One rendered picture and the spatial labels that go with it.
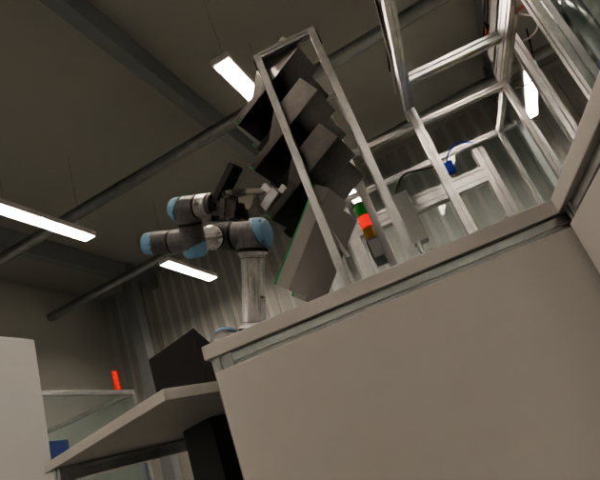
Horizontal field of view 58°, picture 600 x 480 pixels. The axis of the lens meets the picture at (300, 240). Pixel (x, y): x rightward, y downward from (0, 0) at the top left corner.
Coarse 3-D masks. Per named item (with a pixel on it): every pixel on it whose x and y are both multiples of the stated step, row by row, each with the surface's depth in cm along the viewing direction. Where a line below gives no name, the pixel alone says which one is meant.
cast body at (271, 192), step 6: (264, 186) 150; (270, 186) 151; (282, 186) 149; (270, 192) 149; (276, 192) 148; (282, 192) 149; (264, 198) 150; (270, 198) 149; (276, 198) 149; (264, 204) 150; (270, 204) 149
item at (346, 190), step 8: (352, 168) 159; (344, 176) 159; (352, 176) 162; (360, 176) 165; (336, 184) 159; (344, 184) 162; (352, 184) 165; (336, 192) 162; (344, 192) 165; (288, 232) 159
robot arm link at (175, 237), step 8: (192, 224) 165; (200, 224) 167; (168, 232) 170; (176, 232) 168; (184, 232) 165; (192, 232) 165; (200, 232) 167; (168, 240) 168; (176, 240) 167; (184, 240) 166; (192, 240) 165; (200, 240) 167; (176, 248) 168; (184, 248) 167; (192, 248) 166; (200, 248) 167; (184, 256) 169; (192, 256) 166; (200, 256) 167
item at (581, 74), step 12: (528, 0) 99; (540, 12) 97; (540, 24) 98; (552, 24) 95; (552, 36) 95; (564, 36) 94; (564, 48) 93; (564, 60) 95; (576, 60) 92; (576, 72) 92; (588, 72) 91; (588, 84) 90; (588, 96) 92
